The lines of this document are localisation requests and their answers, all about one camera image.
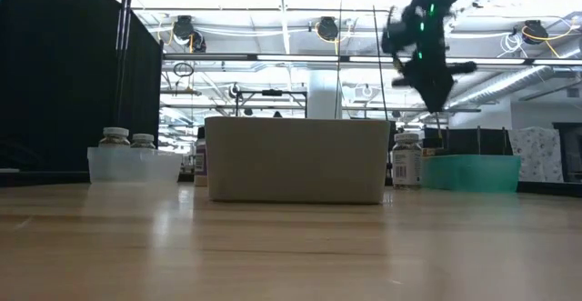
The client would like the long ceiling light bar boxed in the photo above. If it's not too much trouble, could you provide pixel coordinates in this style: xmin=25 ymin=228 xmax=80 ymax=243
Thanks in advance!
xmin=162 ymin=53 xmax=582 ymax=66

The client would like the silver air duct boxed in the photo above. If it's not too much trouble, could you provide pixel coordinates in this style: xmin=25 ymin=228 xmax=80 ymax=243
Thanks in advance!
xmin=447 ymin=48 xmax=582 ymax=111

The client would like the black mesh-top equipment case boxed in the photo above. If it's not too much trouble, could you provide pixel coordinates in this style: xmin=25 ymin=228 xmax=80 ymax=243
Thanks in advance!
xmin=422 ymin=126 xmax=511 ymax=156

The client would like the light grey plastic bin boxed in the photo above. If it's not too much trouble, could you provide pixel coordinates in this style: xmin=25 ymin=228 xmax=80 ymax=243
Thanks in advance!
xmin=204 ymin=115 xmax=392 ymax=205

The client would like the black aluminium frame rail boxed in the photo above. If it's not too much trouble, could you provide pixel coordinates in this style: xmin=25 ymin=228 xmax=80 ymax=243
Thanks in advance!
xmin=517 ymin=180 xmax=582 ymax=197
xmin=0 ymin=168 xmax=91 ymax=187

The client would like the black hanging cable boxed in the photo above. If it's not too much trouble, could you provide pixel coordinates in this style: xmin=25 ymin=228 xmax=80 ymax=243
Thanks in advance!
xmin=334 ymin=0 xmax=345 ymax=120
xmin=367 ymin=0 xmax=390 ymax=121

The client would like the white-lidded spice jar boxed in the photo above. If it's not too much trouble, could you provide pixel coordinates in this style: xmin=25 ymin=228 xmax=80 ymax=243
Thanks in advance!
xmin=391 ymin=132 xmax=423 ymax=190
xmin=130 ymin=133 xmax=156 ymax=150

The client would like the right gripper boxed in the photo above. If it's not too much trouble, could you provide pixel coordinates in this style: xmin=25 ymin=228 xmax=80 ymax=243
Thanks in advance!
xmin=381 ymin=0 xmax=477 ymax=115

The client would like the black curtain partition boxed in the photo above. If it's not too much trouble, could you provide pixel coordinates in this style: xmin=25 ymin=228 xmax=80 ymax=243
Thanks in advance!
xmin=0 ymin=0 xmax=164 ymax=175

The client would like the black ceiling cable reel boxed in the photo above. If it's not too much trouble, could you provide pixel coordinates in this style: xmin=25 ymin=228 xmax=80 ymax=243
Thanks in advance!
xmin=521 ymin=18 xmax=550 ymax=45
xmin=171 ymin=14 xmax=208 ymax=55
xmin=316 ymin=15 xmax=340 ymax=43

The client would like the white-lidded bagel seasoning jar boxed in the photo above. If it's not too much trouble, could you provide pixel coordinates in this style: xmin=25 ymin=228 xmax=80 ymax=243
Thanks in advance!
xmin=98 ymin=126 xmax=131 ymax=150

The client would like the dark framed panel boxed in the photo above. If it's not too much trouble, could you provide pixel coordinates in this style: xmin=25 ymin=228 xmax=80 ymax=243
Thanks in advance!
xmin=552 ymin=121 xmax=582 ymax=183

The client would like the white patterned cover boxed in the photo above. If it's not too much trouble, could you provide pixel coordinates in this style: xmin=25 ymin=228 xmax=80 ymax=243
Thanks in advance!
xmin=507 ymin=126 xmax=565 ymax=184

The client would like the clear plastic bin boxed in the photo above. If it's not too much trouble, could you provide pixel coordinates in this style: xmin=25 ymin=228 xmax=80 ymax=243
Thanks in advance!
xmin=86 ymin=146 xmax=184 ymax=185

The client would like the teal plastic bin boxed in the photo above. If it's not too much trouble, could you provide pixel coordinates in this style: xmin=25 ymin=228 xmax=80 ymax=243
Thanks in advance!
xmin=421 ymin=154 xmax=522 ymax=194

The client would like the white building column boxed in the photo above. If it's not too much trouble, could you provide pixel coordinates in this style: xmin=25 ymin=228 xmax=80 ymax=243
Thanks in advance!
xmin=307 ymin=68 xmax=343 ymax=120

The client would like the yellow hanging cable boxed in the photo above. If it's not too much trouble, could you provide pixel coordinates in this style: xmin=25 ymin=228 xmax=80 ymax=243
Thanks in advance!
xmin=434 ymin=111 xmax=446 ymax=150

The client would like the black metal rack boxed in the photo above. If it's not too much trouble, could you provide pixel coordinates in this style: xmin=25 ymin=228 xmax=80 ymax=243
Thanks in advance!
xmin=235 ymin=88 xmax=309 ymax=118

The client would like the thin black pole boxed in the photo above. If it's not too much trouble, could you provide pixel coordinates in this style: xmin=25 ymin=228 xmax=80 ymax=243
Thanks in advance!
xmin=115 ymin=0 xmax=125 ymax=129
xmin=123 ymin=0 xmax=134 ymax=129

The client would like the purple-labelled black-lidded jar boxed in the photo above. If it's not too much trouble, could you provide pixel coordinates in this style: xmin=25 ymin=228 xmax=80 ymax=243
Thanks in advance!
xmin=194 ymin=126 xmax=209 ymax=187

